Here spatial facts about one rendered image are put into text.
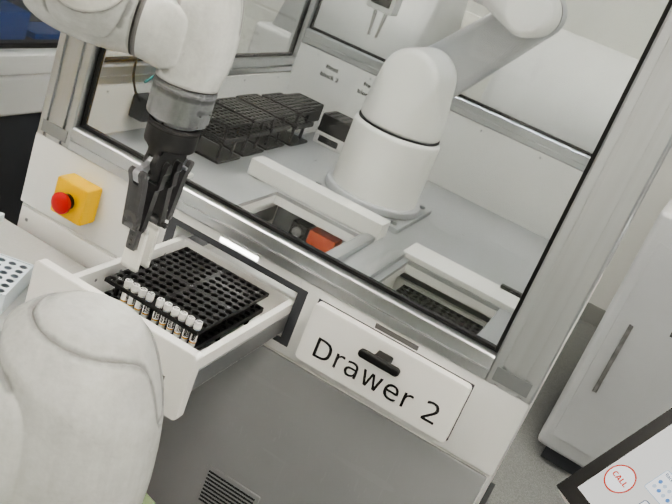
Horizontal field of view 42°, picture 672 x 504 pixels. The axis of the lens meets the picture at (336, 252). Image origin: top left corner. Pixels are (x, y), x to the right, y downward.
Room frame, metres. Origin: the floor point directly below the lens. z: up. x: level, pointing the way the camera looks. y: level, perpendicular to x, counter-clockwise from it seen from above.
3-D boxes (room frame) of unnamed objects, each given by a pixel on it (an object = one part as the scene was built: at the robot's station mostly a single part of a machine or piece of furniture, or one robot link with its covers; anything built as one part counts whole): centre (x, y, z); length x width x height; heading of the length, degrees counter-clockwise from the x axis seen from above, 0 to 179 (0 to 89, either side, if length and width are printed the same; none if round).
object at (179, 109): (1.16, 0.28, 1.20); 0.09 x 0.09 x 0.06
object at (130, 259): (1.15, 0.28, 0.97); 0.03 x 0.01 x 0.07; 73
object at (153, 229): (1.18, 0.27, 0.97); 0.03 x 0.01 x 0.07; 73
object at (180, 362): (1.05, 0.26, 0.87); 0.29 x 0.02 x 0.11; 73
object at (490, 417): (1.81, -0.02, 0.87); 1.02 x 0.95 x 0.14; 73
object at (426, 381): (1.27, -0.14, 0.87); 0.29 x 0.02 x 0.11; 73
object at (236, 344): (1.25, 0.19, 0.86); 0.40 x 0.26 x 0.06; 163
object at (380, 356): (1.24, -0.13, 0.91); 0.07 x 0.04 x 0.01; 73
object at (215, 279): (1.25, 0.20, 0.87); 0.22 x 0.18 x 0.06; 163
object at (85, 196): (1.44, 0.48, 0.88); 0.07 x 0.05 x 0.07; 73
